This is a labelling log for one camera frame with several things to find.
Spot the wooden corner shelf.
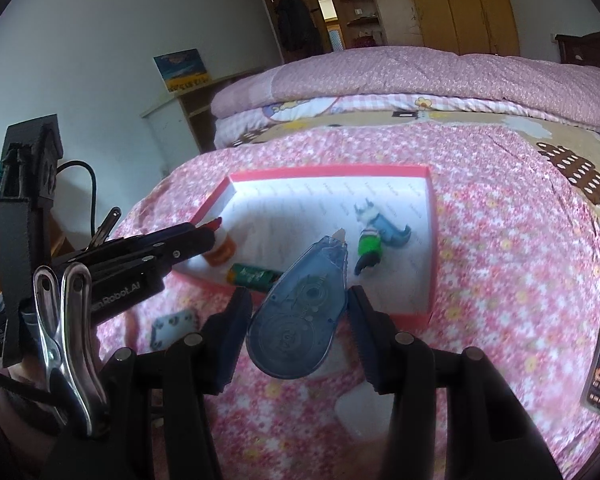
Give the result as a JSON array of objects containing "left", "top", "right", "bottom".
[{"left": 337, "top": 0, "right": 386, "bottom": 51}]

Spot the blue yellow painting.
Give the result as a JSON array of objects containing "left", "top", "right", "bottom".
[{"left": 153, "top": 48, "right": 212, "bottom": 95}]

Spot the grey studded toy plate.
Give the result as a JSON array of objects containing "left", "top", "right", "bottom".
[{"left": 150, "top": 310, "right": 199, "bottom": 352}]

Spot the white bookshelf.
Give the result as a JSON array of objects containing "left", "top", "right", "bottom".
[{"left": 141, "top": 67, "right": 271, "bottom": 171}]

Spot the blue and white toy figure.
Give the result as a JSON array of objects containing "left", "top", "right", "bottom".
[{"left": 355, "top": 201, "right": 412, "bottom": 247}]

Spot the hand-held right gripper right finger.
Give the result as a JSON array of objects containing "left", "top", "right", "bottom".
[{"left": 346, "top": 285, "right": 566, "bottom": 480}]

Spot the green toy figure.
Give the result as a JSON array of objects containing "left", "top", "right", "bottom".
[{"left": 354, "top": 227, "right": 385, "bottom": 276}]

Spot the checked cartoon quilt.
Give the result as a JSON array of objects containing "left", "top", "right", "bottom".
[{"left": 214, "top": 94, "right": 481, "bottom": 150}]

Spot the green lighter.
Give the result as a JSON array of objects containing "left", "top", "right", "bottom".
[{"left": 227, "top": 262, "right": 285, "bottom": 292}]

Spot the blue correction tape dispenser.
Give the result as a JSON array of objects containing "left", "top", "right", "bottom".
[{"left": 246, "top": 227, "right": 350, "bottom": 380}]

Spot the wooden wardrobe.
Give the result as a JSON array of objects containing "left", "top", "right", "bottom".
[{"left": 370, "top": 0, "right": 522, "bottom": 58}]

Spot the folded pink quilt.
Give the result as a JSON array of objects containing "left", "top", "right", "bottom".
[{"left": 210, "top": 45, "right": 600, "bottom": 133}]

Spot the white plastic case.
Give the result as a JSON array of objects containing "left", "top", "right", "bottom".
[{"left": 336, "top": 382, "right": 393, "bottom": 438}]

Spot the black cable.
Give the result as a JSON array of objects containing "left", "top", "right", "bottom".
[{"left": 55, "top": 160, "right": 98, "bottom": 241}]

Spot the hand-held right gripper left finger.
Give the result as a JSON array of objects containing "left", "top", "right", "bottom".
[{"left": 45, "top": 286, "right": 255, "bottom": 480}]

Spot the dark hanging coat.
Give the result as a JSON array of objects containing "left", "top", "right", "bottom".
[{"left": 274, "top": 0, "right": 317, "bottom": 53}]

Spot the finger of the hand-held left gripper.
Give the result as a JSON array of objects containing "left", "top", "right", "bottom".
[
  {"left": 111, "top": 222, "right": 216, "bottom": 256},
  {"left": 87, "top": 249, "right": 203, "bottom": 281}
]

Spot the dark wooden headboard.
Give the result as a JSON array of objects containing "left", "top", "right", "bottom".
[{"left": 555, "top": 31, "right": 600, "bottom": 78}]

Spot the white bottle orange label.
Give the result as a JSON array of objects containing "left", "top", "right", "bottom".
[{"left": 202, "top": 235, "right": 237, "bottom": 267}]

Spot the pink cardboard box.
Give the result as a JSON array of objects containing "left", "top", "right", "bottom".
[{"left": 172, "top": 165, "right": 438, "bottom": 328}]

